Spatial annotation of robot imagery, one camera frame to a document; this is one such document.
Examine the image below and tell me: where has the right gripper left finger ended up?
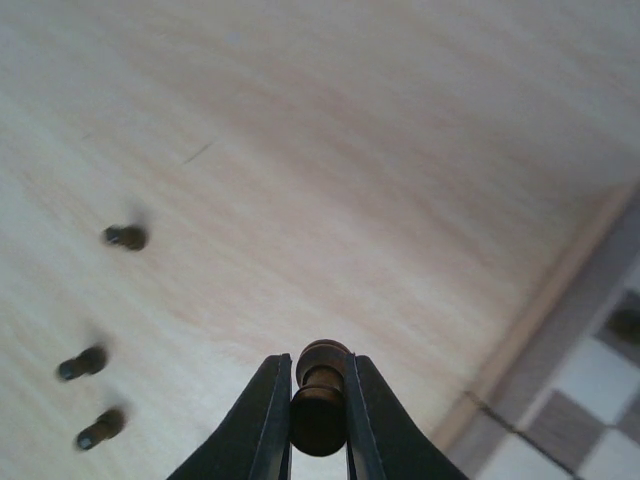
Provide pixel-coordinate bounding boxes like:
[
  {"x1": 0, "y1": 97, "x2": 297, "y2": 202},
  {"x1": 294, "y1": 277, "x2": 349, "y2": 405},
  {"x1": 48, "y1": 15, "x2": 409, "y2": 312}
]
[{"x1": 169, "y1": 353, "x2": 292, "y2": 480}]

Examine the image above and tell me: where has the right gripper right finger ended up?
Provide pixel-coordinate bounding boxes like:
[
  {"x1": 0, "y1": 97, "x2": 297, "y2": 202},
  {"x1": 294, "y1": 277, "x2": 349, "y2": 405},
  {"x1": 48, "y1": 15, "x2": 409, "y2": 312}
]
[{"x1": 344, "y1": 354, "x2": 467, "y2": 480}]

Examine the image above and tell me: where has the dark pawn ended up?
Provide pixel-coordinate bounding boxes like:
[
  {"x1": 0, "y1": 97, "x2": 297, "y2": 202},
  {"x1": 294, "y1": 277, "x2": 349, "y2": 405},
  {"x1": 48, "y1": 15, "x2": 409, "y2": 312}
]
[
  {"x1": 290, "y1": 339, "x2": 349, "y2": 457},
  {"x1": 103, "y1": 225, "x2": 148, "y2": 251},
  {"x1": 75, "y1": 408, "x2": 126, "y2": 451},
  {"x1": 57, "y1": 345, "x2": 108, "y2": 382}
]

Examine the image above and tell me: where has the wooden chess board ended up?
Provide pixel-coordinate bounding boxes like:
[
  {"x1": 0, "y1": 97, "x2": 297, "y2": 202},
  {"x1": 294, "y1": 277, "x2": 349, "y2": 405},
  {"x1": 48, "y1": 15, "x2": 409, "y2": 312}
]
[{"x1": 445, "y1": 195, "x2": 639, "y2": 479}]

